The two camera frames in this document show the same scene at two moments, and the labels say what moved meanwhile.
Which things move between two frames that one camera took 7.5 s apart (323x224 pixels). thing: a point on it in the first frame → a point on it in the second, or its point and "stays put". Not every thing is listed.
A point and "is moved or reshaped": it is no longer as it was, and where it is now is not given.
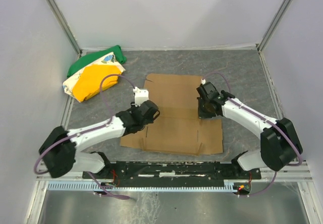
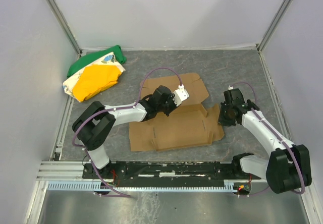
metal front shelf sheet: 281,203 stays put
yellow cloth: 89,84 stays put
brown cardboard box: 177,129 is moved or reshaped
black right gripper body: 205,112 → 225,116
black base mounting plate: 171,173 stays put
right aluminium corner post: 260,46 stays put
